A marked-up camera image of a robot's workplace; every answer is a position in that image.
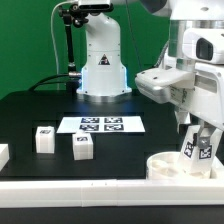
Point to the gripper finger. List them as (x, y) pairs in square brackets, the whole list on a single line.
[(183, 121), (204, 134)]

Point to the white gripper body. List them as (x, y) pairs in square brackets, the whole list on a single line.
[(193, 86)]

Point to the paper sheet with tags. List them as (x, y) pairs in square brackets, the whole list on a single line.
[(108, 124)]

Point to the white front fence wall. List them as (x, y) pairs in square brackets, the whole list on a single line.
[(94, 193)]

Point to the white fence wall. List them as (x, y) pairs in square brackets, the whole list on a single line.
[(4, 155), (94, 193)]

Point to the white camera on mount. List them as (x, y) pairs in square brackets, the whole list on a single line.
[(95, 5)]

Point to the white left fence wall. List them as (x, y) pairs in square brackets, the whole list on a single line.
[(4, 155)]

